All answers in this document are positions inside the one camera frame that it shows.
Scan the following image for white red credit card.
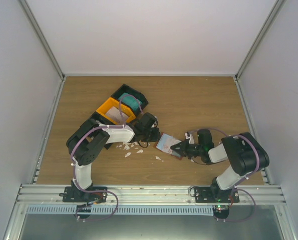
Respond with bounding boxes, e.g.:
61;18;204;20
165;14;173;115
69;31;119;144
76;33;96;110
155;133;183;156

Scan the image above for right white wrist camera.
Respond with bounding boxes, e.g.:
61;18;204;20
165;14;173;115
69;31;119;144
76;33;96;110
185;131;195;145

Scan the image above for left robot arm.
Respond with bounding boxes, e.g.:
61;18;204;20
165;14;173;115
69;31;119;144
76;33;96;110
66;112;160;202

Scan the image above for brown leather card holder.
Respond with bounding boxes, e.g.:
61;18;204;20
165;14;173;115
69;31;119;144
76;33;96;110
153;132;186;161

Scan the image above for aluminium front rail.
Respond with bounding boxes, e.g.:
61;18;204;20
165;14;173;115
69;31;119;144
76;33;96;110
16;184;286;206

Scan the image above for orange bin white cards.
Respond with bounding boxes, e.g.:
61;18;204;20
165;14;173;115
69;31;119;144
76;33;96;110
96;97;136;125

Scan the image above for teal card stack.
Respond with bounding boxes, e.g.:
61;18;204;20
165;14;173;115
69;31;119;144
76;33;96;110
118;92;142;111

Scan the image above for grey slotted cable duct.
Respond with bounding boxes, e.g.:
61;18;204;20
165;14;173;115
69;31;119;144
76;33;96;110
27;204;213;216

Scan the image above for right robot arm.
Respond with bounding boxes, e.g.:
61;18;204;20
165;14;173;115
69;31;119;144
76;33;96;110
170;128;269;203

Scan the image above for black bin teal cards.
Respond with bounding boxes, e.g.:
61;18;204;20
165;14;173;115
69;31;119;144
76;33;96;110
111;84;148;116

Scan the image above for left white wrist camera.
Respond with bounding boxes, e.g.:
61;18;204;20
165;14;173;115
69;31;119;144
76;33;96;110
151;116;158;128

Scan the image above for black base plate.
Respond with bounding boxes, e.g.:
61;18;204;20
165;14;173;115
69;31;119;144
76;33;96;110
59;185;107;204
188;186;240;204

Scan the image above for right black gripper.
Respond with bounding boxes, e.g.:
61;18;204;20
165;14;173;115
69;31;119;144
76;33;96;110
171;139;203;160

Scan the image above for white card stack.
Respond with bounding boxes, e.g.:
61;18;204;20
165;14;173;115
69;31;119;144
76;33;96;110
105;106;129;125

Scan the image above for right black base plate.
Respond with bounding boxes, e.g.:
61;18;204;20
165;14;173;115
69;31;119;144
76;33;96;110
188;186;240;204

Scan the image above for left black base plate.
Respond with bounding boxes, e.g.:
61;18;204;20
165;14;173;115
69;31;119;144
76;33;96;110
59;185;107;204

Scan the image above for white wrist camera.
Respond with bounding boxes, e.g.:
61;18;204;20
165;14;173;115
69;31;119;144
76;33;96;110
185;131;195;145
151;116;158;128

